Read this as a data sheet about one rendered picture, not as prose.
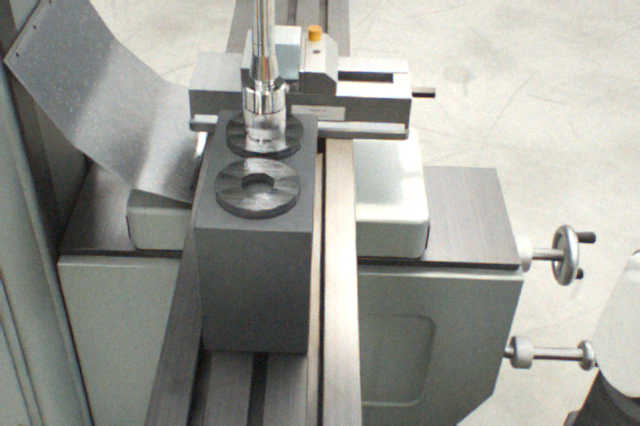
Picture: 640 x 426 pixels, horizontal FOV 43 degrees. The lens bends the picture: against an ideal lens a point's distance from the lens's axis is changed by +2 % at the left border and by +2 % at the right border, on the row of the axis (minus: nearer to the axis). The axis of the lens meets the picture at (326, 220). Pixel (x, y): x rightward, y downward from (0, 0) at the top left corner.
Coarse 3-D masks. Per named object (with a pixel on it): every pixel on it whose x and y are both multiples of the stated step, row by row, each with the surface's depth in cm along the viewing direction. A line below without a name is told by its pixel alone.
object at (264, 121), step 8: (248, 104) 86; (256, 104) 86; (264, 104) 85; (272, 104) 86; (280, 104) 87; (248, 112) 87; (256, 112) 86; (264, 112) 86; (272, 112) 86; (280, 112) 87; (248, 120) 88; (256, 120) 87; (264, 120) 87; (272, 120) 87; (280, 120) 88; (248, 128) 88; (256, 128) 88; (264, 128) 87; (272, 128) 88; (280, 128) 89; (256, 136) 88; (264, 136) 88; (272, 136) 88
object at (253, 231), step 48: (240, 144) 88; (288, 144) 88; (240, 192) 81; (288, 192) 82; (240, 240) 80; (288, 240) 80; (240, 288) 84; (288, 288) 84; (240, 336) 89; (288, 336) 89
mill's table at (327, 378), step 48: (240, 0) 161; (288, 0) 162; (336, 0) 163; (240, 48) 146; (336, 144) 124; (336, 192) 114; (192, 240) 105; (336, 240) 106; (192, 288) 98; (336, 288) 99; (192, 336) 93; (336, 336) 93; (192, 384) 87; (240, 384) 88; (288, 384) 88; (336, 384) 88
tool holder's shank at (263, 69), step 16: (256, 0) 79; (272, 0) 80; (256, 16) 80; (272, 16) 81; (256, 32) 82; (272, 32) 82; (256, 48) 83; (272, 48) 83; (256, 64) 84; (272, 64) 84; (256, 80) 85; (272, 80) 85
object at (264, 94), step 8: (248, 80) 86; (280, 80) 87; (248, 88) 85; (256, 88) 85; (264, 88) 85; (272, 88) 85; (280, 88) 86; (248, 96) 86; (256, 96) 85; (264, 96) 85; (272, 96) 85; (280, 96) 86
